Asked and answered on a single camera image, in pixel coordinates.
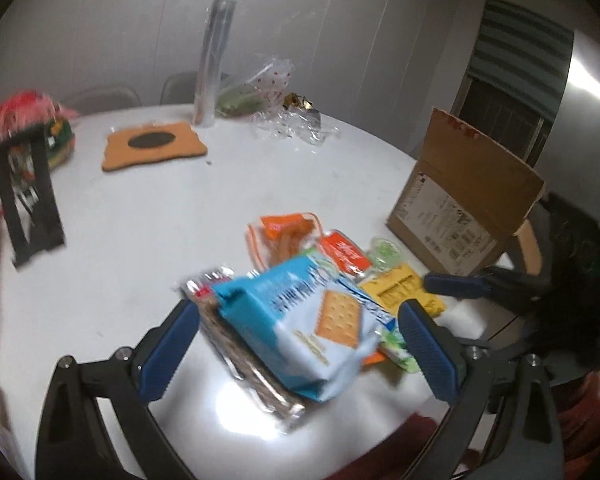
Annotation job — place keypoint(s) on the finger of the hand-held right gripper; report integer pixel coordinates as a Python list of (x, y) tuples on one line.
[(455, 285)]

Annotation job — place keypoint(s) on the yellow snack packet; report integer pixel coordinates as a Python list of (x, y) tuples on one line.
[(395, 290)]

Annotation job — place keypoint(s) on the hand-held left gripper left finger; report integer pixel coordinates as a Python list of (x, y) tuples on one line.
[(170, 345)]

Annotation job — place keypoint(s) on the clear bag of orange sticks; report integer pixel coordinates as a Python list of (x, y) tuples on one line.
[(285, 235)]

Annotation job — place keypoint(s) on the crumpled clear plastic wrap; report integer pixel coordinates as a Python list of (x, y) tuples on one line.
[(290, 125)]

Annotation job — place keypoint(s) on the cardboard box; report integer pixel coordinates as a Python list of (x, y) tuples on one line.
[(460, 185)]

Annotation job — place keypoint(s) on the silver foil packet orange label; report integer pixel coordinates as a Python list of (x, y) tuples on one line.
[(345, 252)]

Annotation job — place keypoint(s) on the blue cracker packet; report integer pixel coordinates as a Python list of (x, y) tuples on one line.
[(300, 330)]

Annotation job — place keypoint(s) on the green snack packet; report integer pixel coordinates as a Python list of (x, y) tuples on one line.
[(399, 352)]

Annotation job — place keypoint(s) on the red and green snack bag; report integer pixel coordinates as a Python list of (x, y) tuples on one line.
[(25, 107)]

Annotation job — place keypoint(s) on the clear cellophane roll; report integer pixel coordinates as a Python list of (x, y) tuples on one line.
[(212, 60)]

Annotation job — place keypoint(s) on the person's red clothing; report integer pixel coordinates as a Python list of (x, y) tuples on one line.
[(405, 450)]

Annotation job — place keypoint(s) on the clear-wrapped brown cracker pack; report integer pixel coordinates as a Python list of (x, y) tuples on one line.
[(260, 380)]

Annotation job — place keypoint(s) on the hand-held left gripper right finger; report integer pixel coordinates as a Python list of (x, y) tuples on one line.
[(430, 350)]

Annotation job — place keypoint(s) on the green jelly cup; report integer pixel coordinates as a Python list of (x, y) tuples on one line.
[(385, 252)]

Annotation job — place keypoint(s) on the grey chair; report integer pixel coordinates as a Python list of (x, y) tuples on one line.
[(105, 97), (180, 87)]

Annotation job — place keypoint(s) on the gold foil wrapper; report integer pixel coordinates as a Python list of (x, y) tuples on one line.
[(296, 101)]

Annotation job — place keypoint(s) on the orange mat with dark oval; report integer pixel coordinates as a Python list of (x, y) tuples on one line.
[(180, 145)]

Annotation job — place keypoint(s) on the stainless steel refrigerator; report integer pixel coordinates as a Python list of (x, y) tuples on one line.
[(590, 125)]

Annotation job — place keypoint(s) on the clear bag with red dots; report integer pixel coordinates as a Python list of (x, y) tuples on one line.
[(265, 85)]

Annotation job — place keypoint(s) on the black folding stand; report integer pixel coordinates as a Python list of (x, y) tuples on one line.
[(42, 200)]

